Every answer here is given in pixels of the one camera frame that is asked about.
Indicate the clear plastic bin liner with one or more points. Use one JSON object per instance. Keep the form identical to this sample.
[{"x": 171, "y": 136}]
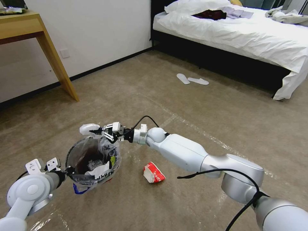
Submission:
[{"x": 109, "y": 148}]

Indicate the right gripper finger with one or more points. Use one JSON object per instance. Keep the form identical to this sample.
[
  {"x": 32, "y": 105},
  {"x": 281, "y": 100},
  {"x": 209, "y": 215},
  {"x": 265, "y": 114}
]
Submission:
[
  {"x": 97, "y": 131},
  {"x": 108, "y": 137}
]

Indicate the yellow cushion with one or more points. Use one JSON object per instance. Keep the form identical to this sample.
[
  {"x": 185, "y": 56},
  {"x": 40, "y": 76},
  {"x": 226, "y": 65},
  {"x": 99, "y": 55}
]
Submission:
[{"x": 235, "y": 2}]

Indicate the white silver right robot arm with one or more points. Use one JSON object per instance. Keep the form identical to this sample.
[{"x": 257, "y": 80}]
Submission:
[{"x": 183, "y": 149}]

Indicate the round dark trash bin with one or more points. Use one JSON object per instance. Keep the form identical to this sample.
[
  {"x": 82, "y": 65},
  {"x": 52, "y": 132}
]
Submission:
[{"x": 83, "y": 156}]

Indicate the lavender folded cloth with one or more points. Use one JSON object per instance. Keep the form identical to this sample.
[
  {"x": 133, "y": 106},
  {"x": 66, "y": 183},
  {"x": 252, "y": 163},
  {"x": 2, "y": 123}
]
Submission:
[{"x": 237, "y": 13}]

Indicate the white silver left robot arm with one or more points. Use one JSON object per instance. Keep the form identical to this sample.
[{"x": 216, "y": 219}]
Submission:
[{"x": 31, "y": 190}]

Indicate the white wall socket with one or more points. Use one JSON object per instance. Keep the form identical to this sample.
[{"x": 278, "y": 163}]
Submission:
[{"x": 64, "y": 53}]

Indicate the wooden desk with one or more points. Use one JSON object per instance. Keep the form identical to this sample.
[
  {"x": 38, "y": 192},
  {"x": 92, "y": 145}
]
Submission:
[{"x": 21, "y": 26}]

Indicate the yellow green wrapper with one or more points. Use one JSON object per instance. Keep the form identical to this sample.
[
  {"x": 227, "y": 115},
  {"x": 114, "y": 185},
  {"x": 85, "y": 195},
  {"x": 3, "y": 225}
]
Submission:
[{"x": 112, "y": 159}]

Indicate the white paper scrap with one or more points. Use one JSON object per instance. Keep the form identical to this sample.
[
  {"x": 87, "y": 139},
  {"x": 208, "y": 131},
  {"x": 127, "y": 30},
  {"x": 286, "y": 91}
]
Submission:
[{"x": 100, "y": 170}]

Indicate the red white paper carton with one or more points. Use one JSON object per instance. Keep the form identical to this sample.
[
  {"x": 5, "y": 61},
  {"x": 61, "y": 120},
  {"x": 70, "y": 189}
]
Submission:
[{"x": 154, "y": 173}]

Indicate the white duvet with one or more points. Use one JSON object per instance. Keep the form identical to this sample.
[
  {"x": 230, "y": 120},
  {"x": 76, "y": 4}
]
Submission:
[{"x": 252, "y": 38}]

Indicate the white pillow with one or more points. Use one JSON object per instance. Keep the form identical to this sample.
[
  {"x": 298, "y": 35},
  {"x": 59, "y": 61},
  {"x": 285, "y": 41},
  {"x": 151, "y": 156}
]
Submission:
[{"x": 192, "y": 4}]

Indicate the grey crumpled clothes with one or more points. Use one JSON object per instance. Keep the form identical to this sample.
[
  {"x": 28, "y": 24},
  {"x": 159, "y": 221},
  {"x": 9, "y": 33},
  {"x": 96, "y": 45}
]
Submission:
[{"x": 286, "y": 16}]

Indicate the white flat slipper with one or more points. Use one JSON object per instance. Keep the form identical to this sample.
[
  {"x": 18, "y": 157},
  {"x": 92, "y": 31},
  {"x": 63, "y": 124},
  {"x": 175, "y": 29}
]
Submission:
[
  {"x": 198, "y": 81},
  {"x": 183, "y": 78}
]

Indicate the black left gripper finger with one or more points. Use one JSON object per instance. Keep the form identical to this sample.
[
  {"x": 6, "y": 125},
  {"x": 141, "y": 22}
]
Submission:
[{"x": 69, "y": 171}]

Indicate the dark red garment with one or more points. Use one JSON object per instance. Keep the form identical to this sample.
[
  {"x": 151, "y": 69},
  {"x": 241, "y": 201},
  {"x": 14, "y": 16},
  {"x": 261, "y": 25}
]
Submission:
[{"x": 210, "y": 14}]

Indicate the white plastic trash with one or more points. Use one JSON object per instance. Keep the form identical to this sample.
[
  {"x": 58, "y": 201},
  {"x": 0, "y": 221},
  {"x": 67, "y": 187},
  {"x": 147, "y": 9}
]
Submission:
[{"x": 87, "y": 128}]

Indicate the black bed frame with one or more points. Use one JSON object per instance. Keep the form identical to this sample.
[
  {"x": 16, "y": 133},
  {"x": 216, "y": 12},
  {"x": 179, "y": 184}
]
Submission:
[{"x": 216, "y": 56}]

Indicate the dark screen on desk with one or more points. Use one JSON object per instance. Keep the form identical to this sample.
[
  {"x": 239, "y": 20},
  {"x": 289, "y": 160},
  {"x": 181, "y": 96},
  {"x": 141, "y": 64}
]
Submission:
[{"x": 13, "y": 3}]

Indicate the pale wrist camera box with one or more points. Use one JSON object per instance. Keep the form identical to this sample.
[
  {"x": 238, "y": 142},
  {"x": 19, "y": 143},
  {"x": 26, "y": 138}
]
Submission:
[
  {"x": 116, "y": 127},
  {"x": 53, "y": 164}
]

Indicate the crumpled packets on desk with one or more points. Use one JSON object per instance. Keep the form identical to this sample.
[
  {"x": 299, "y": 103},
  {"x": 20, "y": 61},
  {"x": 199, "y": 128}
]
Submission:
[{"x": 14, "y": 10}]

